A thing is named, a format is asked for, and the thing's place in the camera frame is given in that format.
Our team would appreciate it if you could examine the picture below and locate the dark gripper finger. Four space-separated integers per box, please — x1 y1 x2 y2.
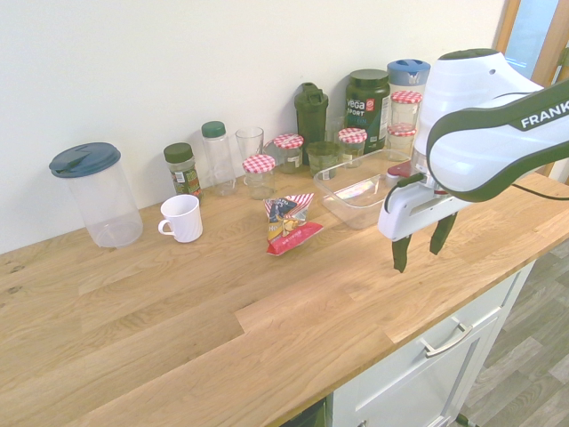
390 235 413 274
429 213 459 256

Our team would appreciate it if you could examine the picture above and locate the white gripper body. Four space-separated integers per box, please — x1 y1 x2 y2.
377 174 460 244

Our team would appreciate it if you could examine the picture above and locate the red striped chip bag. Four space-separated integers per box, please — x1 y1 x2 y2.
262 191 325 258

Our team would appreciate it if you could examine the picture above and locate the clear rectangular plastic container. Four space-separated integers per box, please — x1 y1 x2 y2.
313 148 413 230

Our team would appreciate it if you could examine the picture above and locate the glass jar, red checkered lid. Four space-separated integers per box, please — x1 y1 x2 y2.
241 154 277 201
272 133 306 175
385 124 420 162
390 90 424 131
337 127 368 170

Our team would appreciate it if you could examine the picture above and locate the short green tinted glass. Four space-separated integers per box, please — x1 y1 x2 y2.
305 141 343 179

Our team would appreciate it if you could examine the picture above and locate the dark green Vega protein tub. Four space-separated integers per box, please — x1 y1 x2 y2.
345 68 392 156

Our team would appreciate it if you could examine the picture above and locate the white cabinet with drawers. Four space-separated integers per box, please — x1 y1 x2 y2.
330 259 537 427

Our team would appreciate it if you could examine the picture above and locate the dark green shaker bottle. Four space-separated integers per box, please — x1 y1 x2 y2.
293 81 331 167

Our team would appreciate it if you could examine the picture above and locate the clear pitcher, light blue lid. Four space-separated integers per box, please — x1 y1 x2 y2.
386 58 432 134

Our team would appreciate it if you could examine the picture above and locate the tall clear drinking glass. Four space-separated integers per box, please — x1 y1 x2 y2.
234 126 266 179

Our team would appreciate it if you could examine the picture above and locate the clear bottle, green cap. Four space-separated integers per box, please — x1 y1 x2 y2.
200 120 238 198

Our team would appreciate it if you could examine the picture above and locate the white ceramic mug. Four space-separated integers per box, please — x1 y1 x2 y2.
157 193 204 245

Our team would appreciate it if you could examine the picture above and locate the spice jar, dark green lid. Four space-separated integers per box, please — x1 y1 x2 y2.
163 141 205 202

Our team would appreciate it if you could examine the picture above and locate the large clear pitcher, blue lid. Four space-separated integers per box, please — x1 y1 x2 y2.
48 141 145 249

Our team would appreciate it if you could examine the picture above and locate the silver drawer handle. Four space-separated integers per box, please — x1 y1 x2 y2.
419 321 474 359

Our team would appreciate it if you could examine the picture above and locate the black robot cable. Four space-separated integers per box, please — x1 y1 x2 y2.
509 181 569 200

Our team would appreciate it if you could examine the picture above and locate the wooden door frame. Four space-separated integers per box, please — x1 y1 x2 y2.
493 0 569 90

